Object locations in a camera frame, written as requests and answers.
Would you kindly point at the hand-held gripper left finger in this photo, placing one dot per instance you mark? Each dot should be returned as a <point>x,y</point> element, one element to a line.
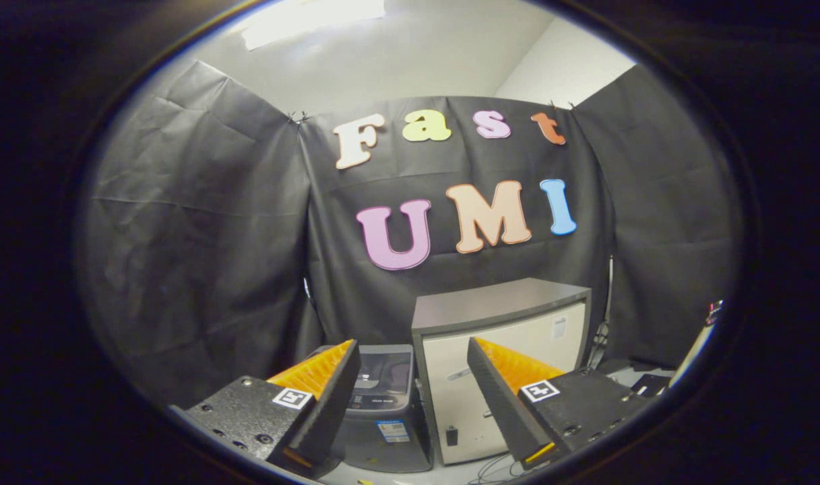
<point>332,401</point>

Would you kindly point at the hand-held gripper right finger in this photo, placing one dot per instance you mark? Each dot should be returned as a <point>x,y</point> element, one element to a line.
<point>500,397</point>

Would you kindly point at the grey washing machine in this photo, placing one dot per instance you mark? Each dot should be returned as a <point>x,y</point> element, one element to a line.
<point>383,444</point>

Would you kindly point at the beige cabinet with dark top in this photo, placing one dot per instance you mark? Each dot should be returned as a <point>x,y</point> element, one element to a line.
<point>450,364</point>

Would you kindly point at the black backdrop cloth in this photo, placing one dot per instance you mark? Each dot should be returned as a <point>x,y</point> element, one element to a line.
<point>207,229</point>

